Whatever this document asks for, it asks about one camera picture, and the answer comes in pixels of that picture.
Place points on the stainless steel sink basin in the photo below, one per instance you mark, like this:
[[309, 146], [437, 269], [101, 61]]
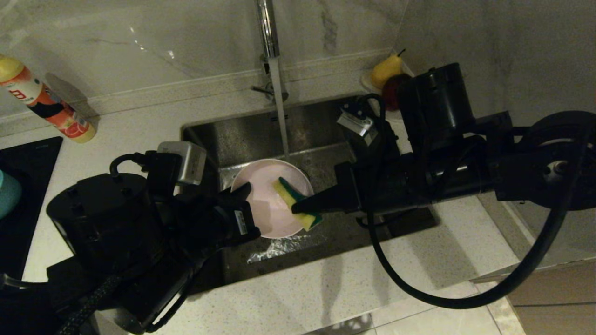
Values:
[[233, 135]]

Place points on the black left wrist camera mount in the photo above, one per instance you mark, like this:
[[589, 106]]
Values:
[[181, 160]]

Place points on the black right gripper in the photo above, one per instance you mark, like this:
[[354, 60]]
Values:
[[396, 186]]

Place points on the green and yellow sponge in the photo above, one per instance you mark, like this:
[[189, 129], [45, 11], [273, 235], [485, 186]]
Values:
[[288, 193]]

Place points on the yellow pear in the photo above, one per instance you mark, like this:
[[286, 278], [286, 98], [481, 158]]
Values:
[[384, 72]]

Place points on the yellow-capped orange dish soap bottle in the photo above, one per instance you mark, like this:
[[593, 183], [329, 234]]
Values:
[[30, 93]]

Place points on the chrome faucet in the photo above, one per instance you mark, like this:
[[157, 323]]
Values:
[[267, 28]]

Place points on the blue plastic bowl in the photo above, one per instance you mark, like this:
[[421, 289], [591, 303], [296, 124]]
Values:
[[8, 193]]

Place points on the dark red apple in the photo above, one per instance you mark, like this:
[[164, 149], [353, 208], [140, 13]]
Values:
[[390, 95]]

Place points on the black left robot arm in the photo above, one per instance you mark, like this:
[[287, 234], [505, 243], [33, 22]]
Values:
[[102, 242]]

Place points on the black induction cooktop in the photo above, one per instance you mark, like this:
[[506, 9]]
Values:
[[28, 186]]

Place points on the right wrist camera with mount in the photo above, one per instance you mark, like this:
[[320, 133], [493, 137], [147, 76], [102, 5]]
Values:
[[361, 123]]

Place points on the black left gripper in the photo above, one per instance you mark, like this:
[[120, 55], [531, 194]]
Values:
[[209, 221]]

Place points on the running water stream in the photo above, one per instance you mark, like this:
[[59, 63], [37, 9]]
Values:
[[280, 116]]

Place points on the pink plastic bowl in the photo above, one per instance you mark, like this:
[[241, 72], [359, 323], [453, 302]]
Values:
[[265, 209]]

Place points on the small white dish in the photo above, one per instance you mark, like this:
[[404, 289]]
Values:
[[365, 83]]

